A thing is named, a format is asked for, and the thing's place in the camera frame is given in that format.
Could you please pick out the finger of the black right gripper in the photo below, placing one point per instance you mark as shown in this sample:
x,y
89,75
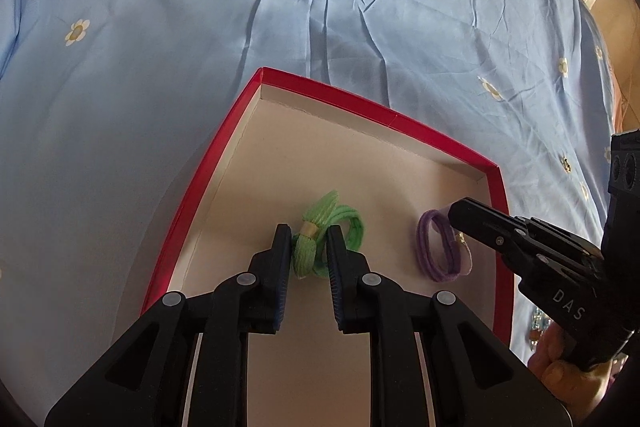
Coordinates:
x,y
527,245

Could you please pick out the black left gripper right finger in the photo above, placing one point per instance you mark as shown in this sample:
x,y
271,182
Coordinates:
x,y
433,361

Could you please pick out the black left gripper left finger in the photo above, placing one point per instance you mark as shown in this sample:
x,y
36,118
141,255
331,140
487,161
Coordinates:
x,y
184,361

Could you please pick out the person's right hand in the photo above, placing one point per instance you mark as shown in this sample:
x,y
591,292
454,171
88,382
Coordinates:
x,y
579,391

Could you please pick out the red shallow cardboard box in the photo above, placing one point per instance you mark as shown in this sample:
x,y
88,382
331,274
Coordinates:
x,y
300,152

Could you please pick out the blue floral bed sheet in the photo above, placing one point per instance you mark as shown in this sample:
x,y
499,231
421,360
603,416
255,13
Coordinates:
x,y
107,107

